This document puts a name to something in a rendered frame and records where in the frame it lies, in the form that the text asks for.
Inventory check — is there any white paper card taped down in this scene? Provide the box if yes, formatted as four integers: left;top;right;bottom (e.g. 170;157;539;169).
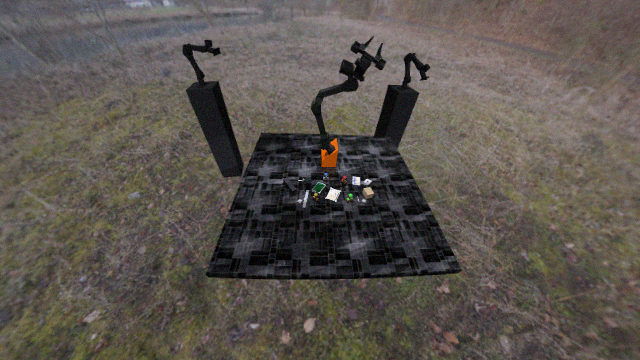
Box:
325;187;342;202

